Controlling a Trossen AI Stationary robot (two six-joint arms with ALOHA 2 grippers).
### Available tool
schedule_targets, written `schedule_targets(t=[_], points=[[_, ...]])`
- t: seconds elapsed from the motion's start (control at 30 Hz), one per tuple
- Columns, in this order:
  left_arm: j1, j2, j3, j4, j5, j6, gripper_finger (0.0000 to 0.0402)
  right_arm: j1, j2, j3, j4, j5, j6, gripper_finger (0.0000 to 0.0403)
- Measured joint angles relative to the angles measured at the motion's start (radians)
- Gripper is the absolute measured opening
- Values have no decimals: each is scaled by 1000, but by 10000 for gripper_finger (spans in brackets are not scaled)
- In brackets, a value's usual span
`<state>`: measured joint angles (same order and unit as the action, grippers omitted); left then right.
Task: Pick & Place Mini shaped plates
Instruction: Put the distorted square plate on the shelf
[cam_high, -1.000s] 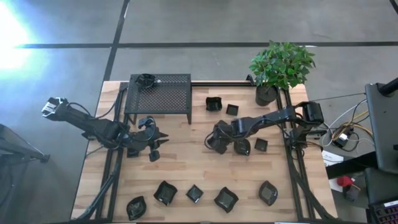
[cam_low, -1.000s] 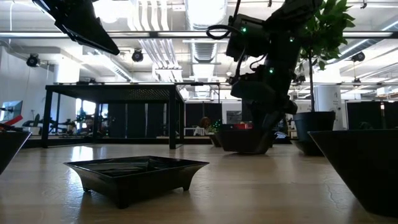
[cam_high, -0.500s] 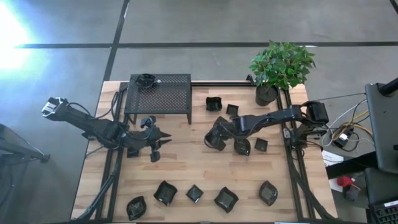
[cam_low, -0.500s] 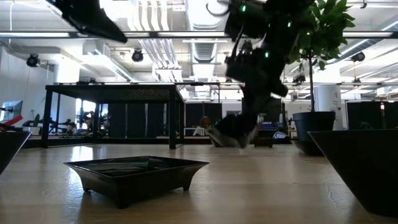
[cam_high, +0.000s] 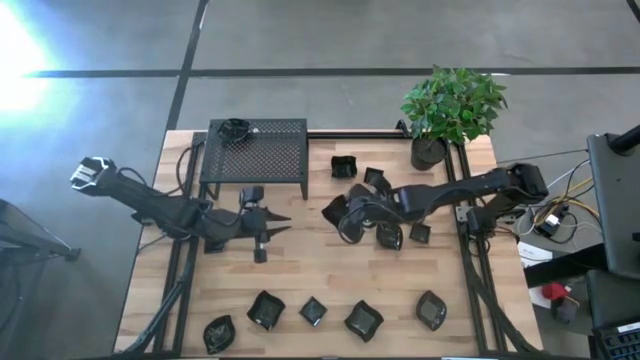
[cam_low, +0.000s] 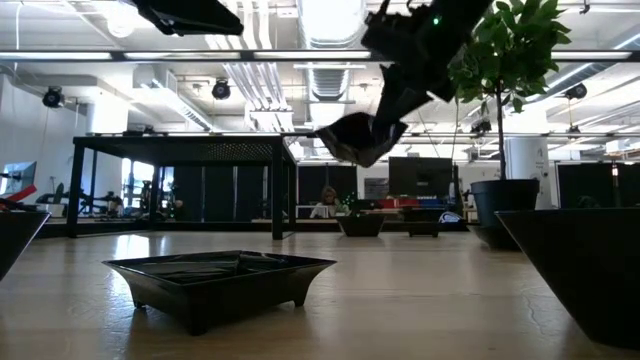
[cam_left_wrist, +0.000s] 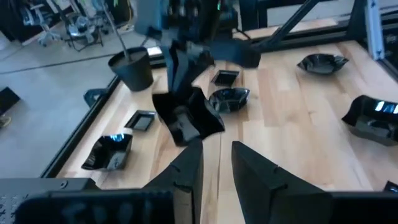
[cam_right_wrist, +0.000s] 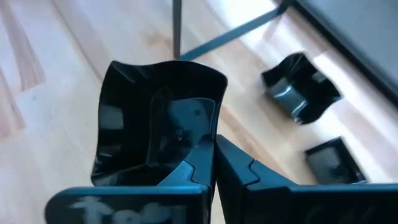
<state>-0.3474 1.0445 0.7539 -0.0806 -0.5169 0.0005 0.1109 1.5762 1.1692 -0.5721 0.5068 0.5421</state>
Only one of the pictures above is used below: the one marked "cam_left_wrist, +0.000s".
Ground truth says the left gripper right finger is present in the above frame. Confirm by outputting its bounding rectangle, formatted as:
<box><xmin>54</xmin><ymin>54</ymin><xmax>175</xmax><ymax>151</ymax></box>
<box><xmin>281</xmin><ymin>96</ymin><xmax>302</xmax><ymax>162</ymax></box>
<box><xmin>231</xmin><ymin>141</ymin><xmax>331</xmax><ymax>224</ymax></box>

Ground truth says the black plant pot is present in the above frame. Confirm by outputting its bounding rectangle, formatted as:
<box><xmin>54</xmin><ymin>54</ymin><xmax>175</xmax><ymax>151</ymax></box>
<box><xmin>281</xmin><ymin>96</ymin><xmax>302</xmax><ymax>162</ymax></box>
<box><xmin>108</xmin><ymin>46</ymin><xmax>155</xmax><ymax>93</ymax></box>

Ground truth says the black leaf-shaped mini plate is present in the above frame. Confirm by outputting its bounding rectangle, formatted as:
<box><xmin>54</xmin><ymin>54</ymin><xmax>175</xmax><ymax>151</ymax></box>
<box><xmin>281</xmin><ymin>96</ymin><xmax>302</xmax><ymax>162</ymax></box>
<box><xmin>297</xmin><ymin>53</ymin><xmax>349</xmax><ymax>75</ymax></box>
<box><xmin>208</xmin><ymin>87</ymin><xmax>251</xmax><ymax>114</ymax></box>

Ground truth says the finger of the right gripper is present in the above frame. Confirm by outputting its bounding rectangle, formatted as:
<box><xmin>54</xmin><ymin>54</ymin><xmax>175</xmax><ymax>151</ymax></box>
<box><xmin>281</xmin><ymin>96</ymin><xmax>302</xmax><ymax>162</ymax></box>
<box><xmin>160</xmin><ymin>42</ymin><xmax>182</xmax><ymax>95</ymax></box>
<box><xmin>176</xmin><ymin>42</ymin><xmax>216</xmax><ymax>96</ymax></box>

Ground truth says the black aluminium table frame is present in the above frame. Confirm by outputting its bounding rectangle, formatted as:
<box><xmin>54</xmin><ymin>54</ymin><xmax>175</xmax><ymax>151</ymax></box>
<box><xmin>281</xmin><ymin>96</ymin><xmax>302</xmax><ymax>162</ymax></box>
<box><xmin>40</xmin><ymin>0</ymin><xmax>398</xmax><ymax>179</ymax></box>

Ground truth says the office chair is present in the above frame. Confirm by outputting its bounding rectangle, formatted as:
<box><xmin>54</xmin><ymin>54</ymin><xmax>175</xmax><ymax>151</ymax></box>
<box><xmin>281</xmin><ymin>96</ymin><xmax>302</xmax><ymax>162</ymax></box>
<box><xmin>20</xmin><ymin>2</ymin><xmax>63</xmax><ymax>47</ymax></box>

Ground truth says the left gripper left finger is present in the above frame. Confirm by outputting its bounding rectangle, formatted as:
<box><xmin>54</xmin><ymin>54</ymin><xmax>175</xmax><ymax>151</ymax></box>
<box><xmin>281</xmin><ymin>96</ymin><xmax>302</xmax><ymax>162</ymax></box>
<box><xmin>142</xmin><ymin>138</ymin><xmax>205</xmax><ymax>224</ymax></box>

